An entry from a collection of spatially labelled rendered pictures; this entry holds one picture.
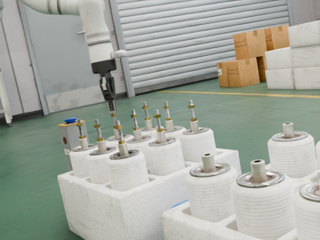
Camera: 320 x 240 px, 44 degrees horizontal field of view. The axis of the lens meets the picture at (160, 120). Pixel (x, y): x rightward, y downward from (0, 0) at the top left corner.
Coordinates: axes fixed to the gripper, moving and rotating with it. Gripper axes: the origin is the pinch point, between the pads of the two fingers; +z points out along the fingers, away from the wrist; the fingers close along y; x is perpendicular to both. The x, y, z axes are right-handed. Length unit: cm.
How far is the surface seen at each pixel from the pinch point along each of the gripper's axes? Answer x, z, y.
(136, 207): 7.6, 20.9, 34.2
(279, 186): 35, 10, 63
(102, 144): -1.2, 7.9, 17.5
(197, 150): 23.8, 14.4, 15.9
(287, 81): 114, 29, -239
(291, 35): 119, -11, -226
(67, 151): -18.9, 13.0, -6.1
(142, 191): 9.3, 17.7, 32.8
